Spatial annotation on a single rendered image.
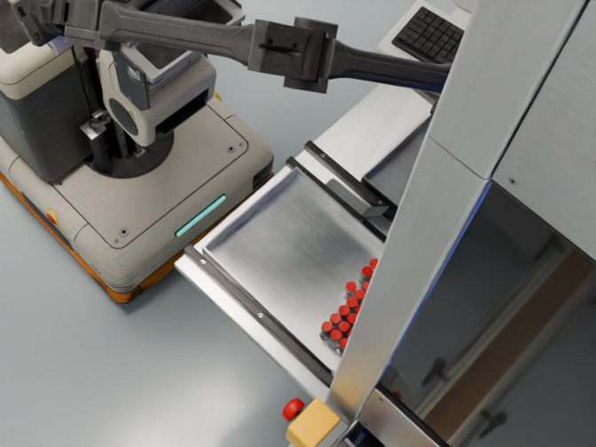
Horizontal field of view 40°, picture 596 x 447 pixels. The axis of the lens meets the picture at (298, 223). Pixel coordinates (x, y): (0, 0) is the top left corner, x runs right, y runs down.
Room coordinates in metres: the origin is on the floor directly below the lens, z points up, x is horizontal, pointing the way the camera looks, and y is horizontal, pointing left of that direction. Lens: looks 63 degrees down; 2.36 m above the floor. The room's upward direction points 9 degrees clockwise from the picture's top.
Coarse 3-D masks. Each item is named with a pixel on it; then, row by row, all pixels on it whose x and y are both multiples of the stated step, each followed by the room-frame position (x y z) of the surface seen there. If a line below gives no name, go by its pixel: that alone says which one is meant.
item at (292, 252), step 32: (288, 192) 0.82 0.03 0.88; (320, 192) 0.82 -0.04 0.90; (256, 224) 0.74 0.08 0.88; (288, 224) 0.75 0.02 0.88; (320, 224) 0.76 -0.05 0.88; (352, 224) 0.76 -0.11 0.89; (224, 256) 0.66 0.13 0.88; (256, 256) 0.67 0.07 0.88; (288, 256) 0.68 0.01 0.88; (320, 256) 0.69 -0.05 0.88; (352, 256) 0.70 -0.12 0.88; (256, 288) 0.60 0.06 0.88; (288, 288) 0.61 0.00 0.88; (320, 288) 0.62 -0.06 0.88; (288, 320) 0.55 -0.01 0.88; (320, 320) 0.56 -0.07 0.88; (320, 352) 0.49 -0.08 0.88
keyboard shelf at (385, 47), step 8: (416, 8) 1.43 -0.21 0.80; (432, 8) 1.43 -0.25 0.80; (456, 8) 1.45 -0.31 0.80; (408, 16) 1.40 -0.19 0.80; (440, 16) 1.41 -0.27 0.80; (448, 16) 1.42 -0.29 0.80; (456, 16) 1.42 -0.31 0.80; (464, 16) 1.43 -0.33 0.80; (400, 24) 1.37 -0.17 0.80; (456, 24) 1.39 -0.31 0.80; (464, 24) 1.40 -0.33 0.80; (392, 32) 1.34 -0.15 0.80; (384, 40) 1.31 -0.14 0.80; (376, 48) 1.30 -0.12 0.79; (384, 48) 1.29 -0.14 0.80; (392, 48) 1.29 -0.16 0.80; (400, 56) 1.27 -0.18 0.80; (408, 56) 1.27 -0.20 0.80
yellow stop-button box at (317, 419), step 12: (312, 408) 0.35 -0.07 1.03; (324, 408) 0.35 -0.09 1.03; (300, 420) 0.33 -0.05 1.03; (312, 420) 0.33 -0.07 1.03; (324, 420) 0.33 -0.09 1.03; (336, 420) 0.33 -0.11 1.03; (288, 432) 0.31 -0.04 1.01; (300, 432) 0.31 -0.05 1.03; (312, 432) 0.31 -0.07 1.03; (324, 432) 0.31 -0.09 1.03; (336, 432) 0.32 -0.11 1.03; (300, 444) 0.29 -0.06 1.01; (312, 444) 0.29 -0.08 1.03; (324, 444) 0.29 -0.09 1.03
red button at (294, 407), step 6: (288, 402) 0.36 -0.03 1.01; (294, 402) 0.36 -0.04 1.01; (300, 402) 0.36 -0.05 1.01; (288, 408) 0.35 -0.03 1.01; (294, 408) 0.35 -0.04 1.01; (300, 408) 0.35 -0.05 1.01; (282, 414) 0.34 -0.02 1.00; (288, 414) 0.34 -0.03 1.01; (294, 414) 0.34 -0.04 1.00; (288, 420) 0.33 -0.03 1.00
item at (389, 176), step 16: (416, 128) 1.00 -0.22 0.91; (400, 144) 0.96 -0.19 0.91; (416, 144) 0.98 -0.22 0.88; (384, 160) 0.92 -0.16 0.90; (400, 160) 0.94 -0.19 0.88; (368, 176) 0.88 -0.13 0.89; (384, 176) 0.89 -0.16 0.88; (400, 176) 0.90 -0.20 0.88; (384, 192) 0.83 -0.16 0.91; (400, 192) 0.86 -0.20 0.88
